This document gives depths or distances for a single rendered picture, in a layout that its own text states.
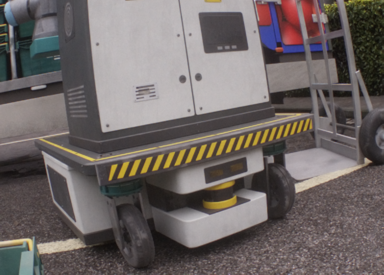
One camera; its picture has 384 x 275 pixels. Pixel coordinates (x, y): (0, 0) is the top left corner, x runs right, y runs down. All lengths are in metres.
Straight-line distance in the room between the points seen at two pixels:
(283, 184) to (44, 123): 1.63
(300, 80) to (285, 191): 1.97
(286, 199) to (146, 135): 0.46
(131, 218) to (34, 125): 1.57
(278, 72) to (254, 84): 1.78
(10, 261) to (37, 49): 1.00
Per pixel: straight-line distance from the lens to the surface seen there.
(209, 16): 1.17
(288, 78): 3.06
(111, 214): 1.04
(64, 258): 1.23
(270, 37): 3.01
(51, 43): 1.53
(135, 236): 0.99
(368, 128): 1.73
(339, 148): 2.09
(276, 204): 1.29
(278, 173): 1.23
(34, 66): 2.66
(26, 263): 0.57
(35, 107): 2.48
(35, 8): 1.61
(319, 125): 2.30
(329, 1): 4.98
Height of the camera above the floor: 0.46
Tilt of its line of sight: 5 degrees down
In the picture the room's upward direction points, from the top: 8 degrees counter-clockwise
